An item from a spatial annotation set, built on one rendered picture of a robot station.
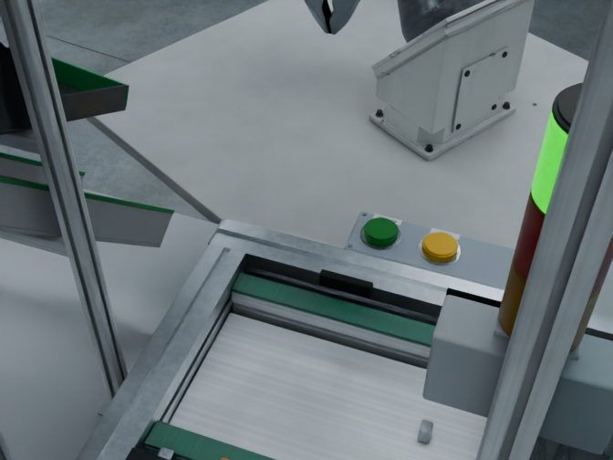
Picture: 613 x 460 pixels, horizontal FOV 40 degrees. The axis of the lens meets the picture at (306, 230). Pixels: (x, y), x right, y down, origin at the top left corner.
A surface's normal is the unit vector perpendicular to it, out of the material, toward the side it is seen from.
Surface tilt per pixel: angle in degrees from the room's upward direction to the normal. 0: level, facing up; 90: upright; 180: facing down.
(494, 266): 0
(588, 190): 90
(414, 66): 90
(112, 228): 90
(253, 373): 0
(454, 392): 90
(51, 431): 0
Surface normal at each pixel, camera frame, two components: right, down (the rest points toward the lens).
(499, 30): 0.62, 0.55
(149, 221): 0.87, 0.36
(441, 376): -0.34, 0.66
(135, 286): 0.00, -0.71
